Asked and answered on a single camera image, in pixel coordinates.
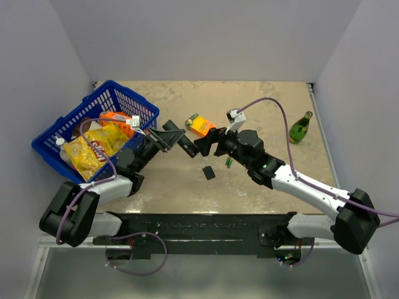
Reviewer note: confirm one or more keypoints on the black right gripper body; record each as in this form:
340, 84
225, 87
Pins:
227, 144

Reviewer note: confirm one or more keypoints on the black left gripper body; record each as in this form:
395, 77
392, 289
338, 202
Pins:
150, 147

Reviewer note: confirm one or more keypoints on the black battery cover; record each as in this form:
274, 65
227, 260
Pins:
208, 172

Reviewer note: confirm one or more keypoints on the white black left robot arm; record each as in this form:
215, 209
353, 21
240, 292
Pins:
71, 216

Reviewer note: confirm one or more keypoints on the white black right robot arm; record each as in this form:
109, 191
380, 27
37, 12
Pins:
346, 217

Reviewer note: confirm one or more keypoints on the orange yellow battery pack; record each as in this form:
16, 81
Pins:
199, 125

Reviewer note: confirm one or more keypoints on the yellow chips bag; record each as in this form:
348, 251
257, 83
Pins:
87, 159

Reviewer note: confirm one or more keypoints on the orange carton box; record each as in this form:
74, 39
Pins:
119, 118

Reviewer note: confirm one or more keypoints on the blue plastic basket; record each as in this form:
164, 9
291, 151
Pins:
109, 96

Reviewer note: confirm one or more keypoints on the green glass bottle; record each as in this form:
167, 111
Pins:
300, 128

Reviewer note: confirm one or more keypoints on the white plastic bottle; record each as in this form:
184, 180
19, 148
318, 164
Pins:
61, 142

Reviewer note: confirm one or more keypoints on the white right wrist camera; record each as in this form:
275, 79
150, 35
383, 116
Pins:
236, 119

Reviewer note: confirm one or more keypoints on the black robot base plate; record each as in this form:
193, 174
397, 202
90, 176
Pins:
206, 234

